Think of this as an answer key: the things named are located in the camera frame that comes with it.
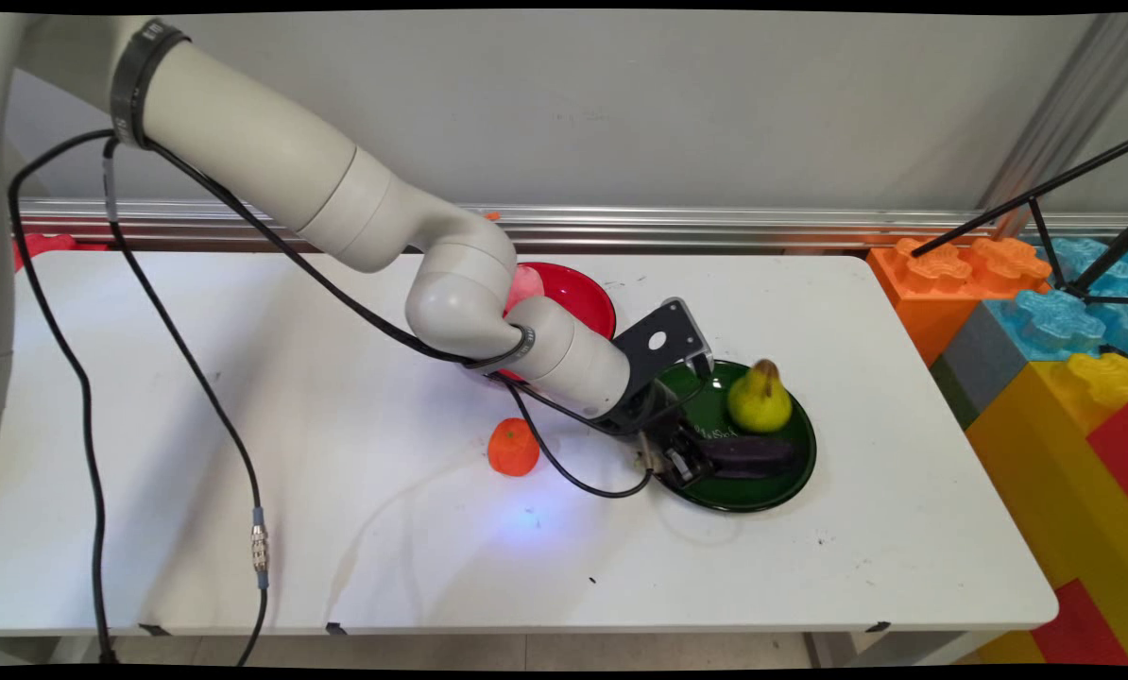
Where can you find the red giant building block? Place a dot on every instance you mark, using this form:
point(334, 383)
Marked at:
point(1084, 628)
point(1119, 449)

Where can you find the horizontal aluminium rail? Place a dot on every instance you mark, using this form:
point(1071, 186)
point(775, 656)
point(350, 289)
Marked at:
point(715, 227)

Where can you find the grey giant building block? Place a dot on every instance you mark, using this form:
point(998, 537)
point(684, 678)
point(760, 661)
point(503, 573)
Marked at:
point(984, 359)

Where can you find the dark green plate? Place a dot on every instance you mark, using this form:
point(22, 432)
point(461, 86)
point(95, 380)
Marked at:
point(762, 491)

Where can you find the orange giant building block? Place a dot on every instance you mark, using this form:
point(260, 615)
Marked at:
point(932, 302)

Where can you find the purple toy eggplant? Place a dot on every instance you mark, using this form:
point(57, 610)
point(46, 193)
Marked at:
point(753, 456)

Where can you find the orange toy fruit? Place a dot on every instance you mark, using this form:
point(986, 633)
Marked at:
point(513, 448)

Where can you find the yellow-green toy pear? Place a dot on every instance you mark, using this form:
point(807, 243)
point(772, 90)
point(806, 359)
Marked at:
point(759, 401)

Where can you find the pink toy peach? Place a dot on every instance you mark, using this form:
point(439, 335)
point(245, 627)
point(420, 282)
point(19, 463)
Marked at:
point(529, 283)

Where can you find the yellow giant building block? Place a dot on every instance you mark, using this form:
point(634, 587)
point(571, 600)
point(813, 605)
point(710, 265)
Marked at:
point(1055, 472)

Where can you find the black tripod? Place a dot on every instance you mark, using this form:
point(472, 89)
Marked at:
point(1041, 222)

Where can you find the grey table leg frame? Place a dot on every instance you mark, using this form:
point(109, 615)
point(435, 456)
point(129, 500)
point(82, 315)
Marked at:
point(866, 650)

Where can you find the red plate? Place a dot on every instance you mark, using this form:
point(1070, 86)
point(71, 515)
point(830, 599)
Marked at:
point(573, 297)

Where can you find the blue giant building block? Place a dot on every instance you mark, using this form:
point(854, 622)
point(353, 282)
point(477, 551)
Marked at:
point(1055, 321)

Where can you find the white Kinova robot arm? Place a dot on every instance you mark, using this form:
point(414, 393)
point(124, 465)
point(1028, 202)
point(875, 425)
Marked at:
point(243, 142)

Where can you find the red plastic object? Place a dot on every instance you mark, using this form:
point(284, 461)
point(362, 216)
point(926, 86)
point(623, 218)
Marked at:
point(49, 246)

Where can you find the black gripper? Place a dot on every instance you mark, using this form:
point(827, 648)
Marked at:
point(654, 416)

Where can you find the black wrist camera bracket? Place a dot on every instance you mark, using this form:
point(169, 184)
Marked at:
point(677, 331)

